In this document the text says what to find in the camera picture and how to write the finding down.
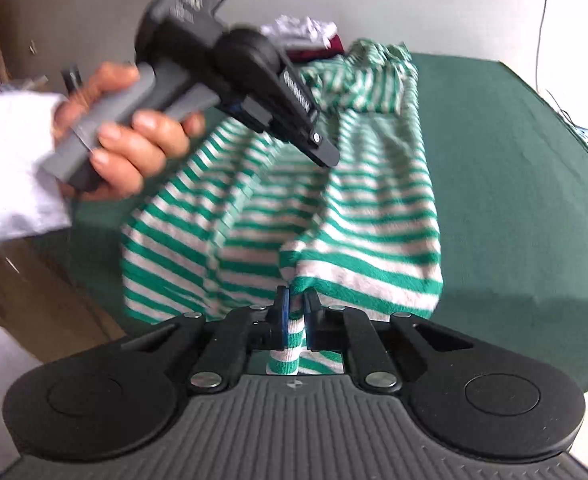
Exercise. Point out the person's left hand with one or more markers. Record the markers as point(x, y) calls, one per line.
point(138, 150)

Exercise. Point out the dark red folded sweater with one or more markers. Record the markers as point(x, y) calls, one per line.
point(331, 50)

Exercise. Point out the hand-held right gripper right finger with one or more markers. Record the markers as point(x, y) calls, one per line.
point(310, 320)

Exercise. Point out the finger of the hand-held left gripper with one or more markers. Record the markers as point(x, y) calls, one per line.
point(304, 120)

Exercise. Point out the green table cloth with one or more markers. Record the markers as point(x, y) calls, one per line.
point(514, 200)

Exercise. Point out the white folded shirt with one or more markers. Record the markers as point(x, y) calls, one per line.
point(304, 27)

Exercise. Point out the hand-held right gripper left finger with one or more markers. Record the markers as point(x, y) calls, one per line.
point(284, 315)

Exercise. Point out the green white striped shirt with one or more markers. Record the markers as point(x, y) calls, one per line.
point(364, 220)

